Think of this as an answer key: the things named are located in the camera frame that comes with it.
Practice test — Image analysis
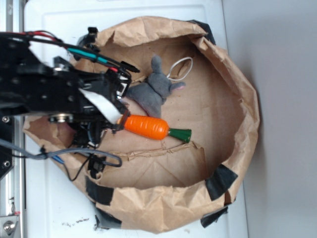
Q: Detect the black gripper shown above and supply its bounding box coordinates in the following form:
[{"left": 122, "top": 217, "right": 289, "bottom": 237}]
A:
[{"left": 49, "top": 56, "right": 133, "bottom": 124}]

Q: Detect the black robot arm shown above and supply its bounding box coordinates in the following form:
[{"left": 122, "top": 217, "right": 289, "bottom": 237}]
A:
[{"left": 0, "top": 32, "right": 132, "bottom": 126}]

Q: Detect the orange plastic carrot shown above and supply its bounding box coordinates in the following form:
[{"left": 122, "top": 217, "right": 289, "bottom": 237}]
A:
[{"left": 124, "top": 115, "right": 192, "bottom": 143}]

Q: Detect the grey plush bunny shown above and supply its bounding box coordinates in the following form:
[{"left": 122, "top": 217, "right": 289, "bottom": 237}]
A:
[{"left": 126, "top": 56, "right": 186, "bottom": 118}]

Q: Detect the brown paper bag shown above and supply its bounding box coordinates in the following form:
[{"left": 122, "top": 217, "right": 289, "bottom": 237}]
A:
[{"left": 26, "top": 16, "right": 260, "bottom": 234}]

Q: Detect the white rubber band loop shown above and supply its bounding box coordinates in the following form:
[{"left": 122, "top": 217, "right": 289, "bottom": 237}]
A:
[{"left": 167, "top": 57, "right": 194, "bottom": 81}]

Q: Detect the red green wire bundle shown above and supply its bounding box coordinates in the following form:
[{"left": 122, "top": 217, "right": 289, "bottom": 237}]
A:
[{"left": 14, "top": 30, "right": 141, "bottom": 74}]

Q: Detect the grey braided cable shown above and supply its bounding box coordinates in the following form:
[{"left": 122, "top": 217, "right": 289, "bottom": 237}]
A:
[{"left": 0, "top": 138, "right": 122, "bottom": 167}]

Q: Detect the aluminium frame rail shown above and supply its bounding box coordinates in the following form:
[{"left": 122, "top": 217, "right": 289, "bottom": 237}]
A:
[{"left": 0, "top": 0, "right": 27, "bottom": 238}]

